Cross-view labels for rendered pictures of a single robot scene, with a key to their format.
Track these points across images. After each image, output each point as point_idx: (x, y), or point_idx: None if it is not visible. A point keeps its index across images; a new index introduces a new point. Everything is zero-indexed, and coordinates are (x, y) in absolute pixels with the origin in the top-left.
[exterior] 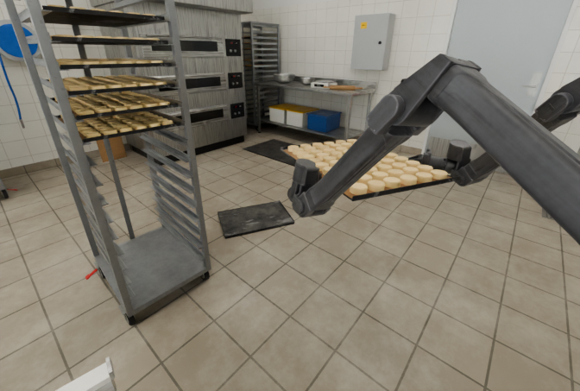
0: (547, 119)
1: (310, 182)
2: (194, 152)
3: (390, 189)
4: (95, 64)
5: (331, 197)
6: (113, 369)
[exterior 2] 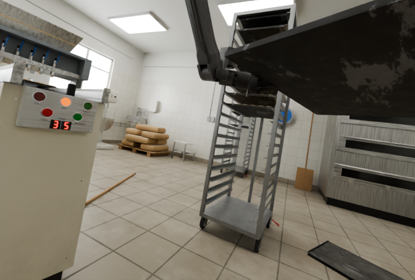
0: None
1: (221, 58)
2: (275, 128)
3: (263, 38)
4: (241, 71)
5: (195, 40)
6: (107, 91)
